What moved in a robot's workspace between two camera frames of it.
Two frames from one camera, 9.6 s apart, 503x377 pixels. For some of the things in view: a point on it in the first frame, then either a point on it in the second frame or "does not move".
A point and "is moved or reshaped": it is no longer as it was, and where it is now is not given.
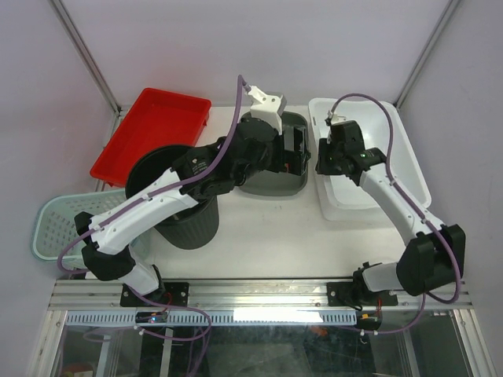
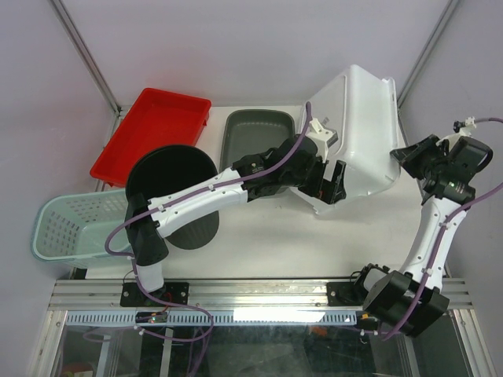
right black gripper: x=321 y=167 → x=409 y=155
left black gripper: x=293 y=162 → x=328 y=192
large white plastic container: x=382 y=128 is moved or reshaped
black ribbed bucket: x=194 y=228 is moved or reshaped
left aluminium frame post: x=78 y=42 does not move
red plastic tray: x=157 y=119 does not move
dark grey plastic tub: x=277 y=184 is moved or reshaped
